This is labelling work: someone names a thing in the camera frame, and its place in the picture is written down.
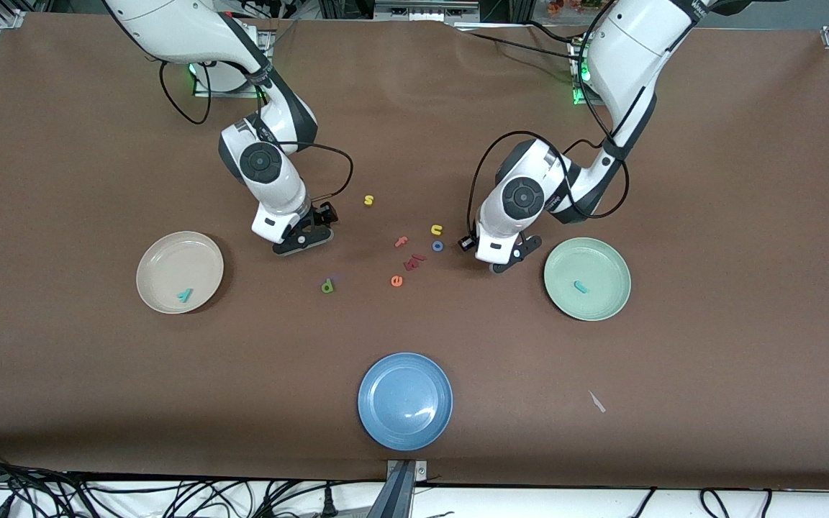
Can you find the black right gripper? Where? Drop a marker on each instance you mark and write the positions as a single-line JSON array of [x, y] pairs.
[[324, 214]]

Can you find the teal letter y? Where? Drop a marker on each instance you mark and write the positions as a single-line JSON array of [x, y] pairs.
[[185, 296]]

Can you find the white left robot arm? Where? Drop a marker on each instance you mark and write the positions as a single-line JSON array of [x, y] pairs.
[[630, 50]]

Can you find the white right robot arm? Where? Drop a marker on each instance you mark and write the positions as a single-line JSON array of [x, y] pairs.
[[170, 29]]

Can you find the brown table cover sheet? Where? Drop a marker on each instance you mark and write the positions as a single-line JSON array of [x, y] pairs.
[[414, 129]]

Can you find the light green plate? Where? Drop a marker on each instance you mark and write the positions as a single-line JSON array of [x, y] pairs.
[[601, 266]]

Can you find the beige brown plate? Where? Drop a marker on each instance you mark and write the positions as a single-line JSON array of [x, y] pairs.
[[170, 266]]

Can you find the blue plate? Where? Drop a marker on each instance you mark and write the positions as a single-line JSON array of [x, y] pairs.
[[405, 401]]

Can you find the small white paper scrap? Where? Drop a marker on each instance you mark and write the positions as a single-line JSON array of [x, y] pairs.
[[596, 401]]

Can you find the grey device box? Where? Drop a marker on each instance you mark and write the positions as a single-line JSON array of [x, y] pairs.
[[422, 11]]

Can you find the orange decor items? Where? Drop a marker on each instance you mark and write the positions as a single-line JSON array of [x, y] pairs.
[[565, 7]]

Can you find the black power plug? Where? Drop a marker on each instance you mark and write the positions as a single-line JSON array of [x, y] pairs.
[[328, 507]]

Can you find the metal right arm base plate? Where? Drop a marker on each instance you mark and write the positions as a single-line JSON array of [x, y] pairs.
[[206, 92]]

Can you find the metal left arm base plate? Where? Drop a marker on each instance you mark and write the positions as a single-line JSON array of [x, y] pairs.
[[581, 101]]

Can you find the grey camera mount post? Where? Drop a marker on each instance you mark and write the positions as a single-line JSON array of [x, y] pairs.
[[404, 496]]

